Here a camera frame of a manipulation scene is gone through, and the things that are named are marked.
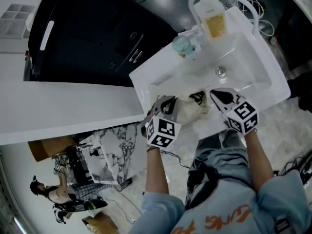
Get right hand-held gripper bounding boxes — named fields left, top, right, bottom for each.
left=209, top=87, right=258, bottom=136

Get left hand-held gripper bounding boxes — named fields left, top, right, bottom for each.
left=145, top=95, right=182, bottom=149

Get beige cloth bag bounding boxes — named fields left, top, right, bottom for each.
left=149, top=83, right=211, bottom=126

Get black hair dryer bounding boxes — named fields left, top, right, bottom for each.
left=189, top=91, right=207, bottom=106

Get person's right forearm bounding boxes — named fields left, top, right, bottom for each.
left=243, top=130, right=274, bottom=194

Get person's left forearm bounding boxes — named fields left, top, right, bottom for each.
left=145, top=146, right=170, bottom=195

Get white sink basin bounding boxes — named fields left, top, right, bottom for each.
left=128, top=7, right=292, bottom=154

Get person's blue jeans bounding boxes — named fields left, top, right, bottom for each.
left=184, top=130, right=252, bottom=210

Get clear glass cup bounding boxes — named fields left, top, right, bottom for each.
left=172, top=36, right=196, bottom=56

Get marble sink cabinet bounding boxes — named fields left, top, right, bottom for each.
left=82, top=124, right=145, bottom=186

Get yellow liquid soap bottle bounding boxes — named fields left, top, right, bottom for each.
left=194, top=0, right=230, bottom=44

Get white curved faucet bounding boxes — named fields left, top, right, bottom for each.
left=177, top=0, right=260, bottom=46

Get large black cabinet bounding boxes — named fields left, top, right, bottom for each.
left=23, top=0, right=186, bottom=88

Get black equipment stand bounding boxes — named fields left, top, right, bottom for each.
left=65, top=145, right=94, bottom=183

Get person's light blue shirt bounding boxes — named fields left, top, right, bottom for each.
left=131, top=169, right=312, bottom=234

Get open cardboard box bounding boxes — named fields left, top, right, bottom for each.
left=27, top=135, right=76, bottom=162

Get small cardboard box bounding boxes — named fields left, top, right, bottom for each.
left=81, top=212, right=119, bottom=234

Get white cubby shelf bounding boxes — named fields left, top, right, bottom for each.
left=0, top=3, right=38, bottom=39

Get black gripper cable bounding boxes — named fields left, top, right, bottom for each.
left=159, top=149, right=191, bottom=170

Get white cable bundle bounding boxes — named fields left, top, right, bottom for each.
left=240, top=0, right=275, bottom=37

